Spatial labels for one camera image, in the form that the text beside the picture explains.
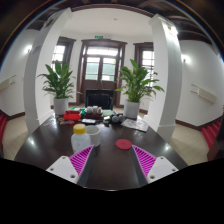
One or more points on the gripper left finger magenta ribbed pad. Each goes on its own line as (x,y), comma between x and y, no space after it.
(71,168)

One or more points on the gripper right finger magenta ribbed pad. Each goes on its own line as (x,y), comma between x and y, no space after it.
(153,168)

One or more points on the clear bottle with yellow cap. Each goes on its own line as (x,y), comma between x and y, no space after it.
(80,139)

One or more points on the red round coaster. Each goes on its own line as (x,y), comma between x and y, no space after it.
(123,144)

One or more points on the white ceramic cup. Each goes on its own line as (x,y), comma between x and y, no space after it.
(94,134)

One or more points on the magazine on table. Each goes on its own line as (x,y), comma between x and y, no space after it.
(135,124)

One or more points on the red box on table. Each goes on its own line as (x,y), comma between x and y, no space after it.
(72,115)

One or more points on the tray with small jars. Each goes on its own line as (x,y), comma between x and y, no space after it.
(93,112)

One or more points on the grey round objects on table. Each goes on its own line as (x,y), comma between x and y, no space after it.
(118,119)

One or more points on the black chair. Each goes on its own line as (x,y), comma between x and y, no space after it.
(99,97)

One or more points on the left potted green plant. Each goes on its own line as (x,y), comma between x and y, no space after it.
(58,83)

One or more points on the potted green plant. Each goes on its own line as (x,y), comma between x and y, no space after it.
(58,83)
(136,86)

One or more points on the right potted green plant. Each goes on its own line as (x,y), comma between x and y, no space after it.
(136,86)

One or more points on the dark wooden double door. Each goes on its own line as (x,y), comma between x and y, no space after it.
(99,64)

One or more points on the right white pillar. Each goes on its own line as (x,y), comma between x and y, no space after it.
(163,108)

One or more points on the white pillar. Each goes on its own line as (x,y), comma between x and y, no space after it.
(163,108)
(36,100)

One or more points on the left white pillar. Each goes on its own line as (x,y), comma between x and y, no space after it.
(36,100)

